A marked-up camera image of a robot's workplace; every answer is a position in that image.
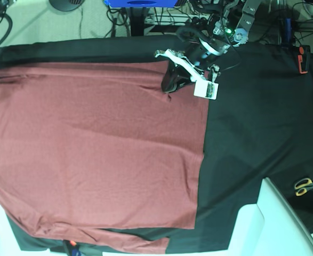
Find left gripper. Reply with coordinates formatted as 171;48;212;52
154;49;207;93

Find red long-sleeve T-shirt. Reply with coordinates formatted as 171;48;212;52
0;61;209;254

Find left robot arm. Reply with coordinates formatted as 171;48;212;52
154;0;261;100

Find blue plastic box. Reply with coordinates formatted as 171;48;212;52
104;0;177;8

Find black table cloth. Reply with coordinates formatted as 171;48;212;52
0;36;313;253

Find black round stand base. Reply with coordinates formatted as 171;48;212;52
49;0;85;12

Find blue clamp top right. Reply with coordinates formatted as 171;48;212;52
280;18;294;47

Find black orange clamp right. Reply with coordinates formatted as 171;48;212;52
296;45;311;74

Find blue orange clamp bottom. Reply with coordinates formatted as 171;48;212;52
63;240;83;256

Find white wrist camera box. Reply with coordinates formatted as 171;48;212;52
194;80;219;100

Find yellow-handled scissors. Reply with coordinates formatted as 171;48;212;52
294;178;313;197

